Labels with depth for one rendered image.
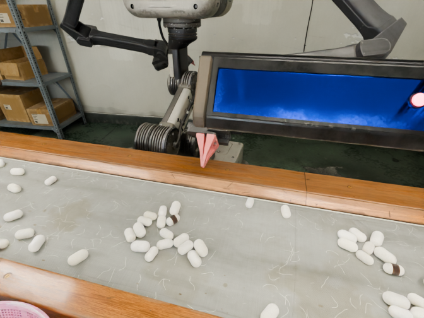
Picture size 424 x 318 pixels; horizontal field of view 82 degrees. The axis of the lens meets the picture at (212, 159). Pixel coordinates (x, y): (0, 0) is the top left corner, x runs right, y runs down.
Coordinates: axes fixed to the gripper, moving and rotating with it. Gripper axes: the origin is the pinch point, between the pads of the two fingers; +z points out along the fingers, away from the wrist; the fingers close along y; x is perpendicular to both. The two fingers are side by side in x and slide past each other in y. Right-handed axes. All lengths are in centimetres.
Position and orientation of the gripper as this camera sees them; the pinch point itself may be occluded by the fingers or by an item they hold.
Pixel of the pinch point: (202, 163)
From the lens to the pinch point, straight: 58.8
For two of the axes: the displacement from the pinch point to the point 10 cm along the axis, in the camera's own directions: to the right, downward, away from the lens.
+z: -1.8, 9.4, -2.9
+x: 1.6, 3.2, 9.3
